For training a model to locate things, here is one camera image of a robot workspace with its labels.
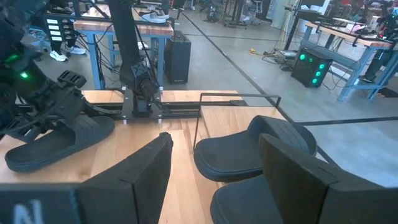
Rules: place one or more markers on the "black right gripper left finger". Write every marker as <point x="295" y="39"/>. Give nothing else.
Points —
<point x="124" y="193"/>

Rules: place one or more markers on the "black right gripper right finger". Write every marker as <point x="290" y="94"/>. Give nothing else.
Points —
<point x="311" y="199"/>

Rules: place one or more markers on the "black slide sandal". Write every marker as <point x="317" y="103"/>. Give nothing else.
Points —
<point x="46" y="155"/>
<point x="230" y="158"/>
<point x="242" y="205"/>

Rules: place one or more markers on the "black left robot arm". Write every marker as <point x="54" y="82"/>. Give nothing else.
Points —
<point x="124" y="40"/>

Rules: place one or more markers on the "background black robot arm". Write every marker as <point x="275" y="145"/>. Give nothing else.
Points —
<point x="388" y="28"/>

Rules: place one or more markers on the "person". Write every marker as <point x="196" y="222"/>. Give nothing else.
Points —
<point x="377" y="65"/>
<point x="58" y="56"/>

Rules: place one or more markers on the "black drawer unit white labels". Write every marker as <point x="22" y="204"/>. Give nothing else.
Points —
<point x="62" y="29"/>

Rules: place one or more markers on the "black computer tower with lights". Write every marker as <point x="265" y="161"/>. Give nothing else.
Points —
<point x="308" y="74"/>

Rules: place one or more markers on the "plain black computer tower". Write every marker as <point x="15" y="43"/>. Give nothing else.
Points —
<point x="177" y="59"/>

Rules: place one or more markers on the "white slide sandal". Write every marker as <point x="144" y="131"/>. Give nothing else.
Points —
<point x="154" y="18"/>

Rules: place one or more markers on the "black standing desk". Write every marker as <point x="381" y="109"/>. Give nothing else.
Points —
<point x="293" y="31"/>

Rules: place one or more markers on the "black metal rig frame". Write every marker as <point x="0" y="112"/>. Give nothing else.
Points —
<point x="180" y="109"/>

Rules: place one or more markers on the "wooden workbench with metal frame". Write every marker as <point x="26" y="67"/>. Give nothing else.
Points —
<point x="149" y="29"/>
<point x="357" y="39"/>

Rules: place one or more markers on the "wooden shelf black metal frame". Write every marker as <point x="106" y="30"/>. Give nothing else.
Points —
<point x="227" y="118"/>

